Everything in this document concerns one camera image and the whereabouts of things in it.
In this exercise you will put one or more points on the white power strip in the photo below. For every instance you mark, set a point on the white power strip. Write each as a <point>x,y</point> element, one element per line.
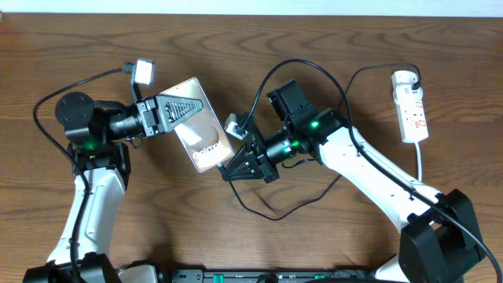
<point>410,109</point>

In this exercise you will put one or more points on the bronze Galaxy smartphone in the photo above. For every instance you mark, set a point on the bronze Galaxy smartphone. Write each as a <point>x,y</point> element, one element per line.
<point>201,135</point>

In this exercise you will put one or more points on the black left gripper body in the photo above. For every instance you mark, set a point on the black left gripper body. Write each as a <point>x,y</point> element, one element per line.
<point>141,123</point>

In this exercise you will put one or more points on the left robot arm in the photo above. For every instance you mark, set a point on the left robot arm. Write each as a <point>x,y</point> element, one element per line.
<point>98,132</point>

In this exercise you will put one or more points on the white charger plug adapter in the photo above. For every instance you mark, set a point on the white charger plug adapter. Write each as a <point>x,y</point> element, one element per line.
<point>404,77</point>

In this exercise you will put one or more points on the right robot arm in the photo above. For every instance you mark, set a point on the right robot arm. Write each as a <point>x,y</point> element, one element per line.
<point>440,239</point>

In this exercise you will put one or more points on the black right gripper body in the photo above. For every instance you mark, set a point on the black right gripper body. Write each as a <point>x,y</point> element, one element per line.
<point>280,148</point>

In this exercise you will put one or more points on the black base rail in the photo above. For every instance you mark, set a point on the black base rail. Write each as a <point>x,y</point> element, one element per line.
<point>275,276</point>

